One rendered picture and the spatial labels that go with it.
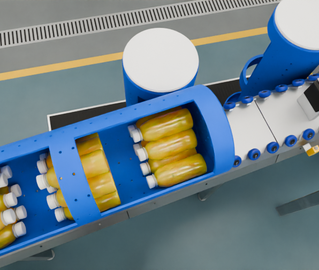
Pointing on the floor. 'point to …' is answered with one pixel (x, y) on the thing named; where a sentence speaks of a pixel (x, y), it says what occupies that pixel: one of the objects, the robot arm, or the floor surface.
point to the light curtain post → (310, 200)
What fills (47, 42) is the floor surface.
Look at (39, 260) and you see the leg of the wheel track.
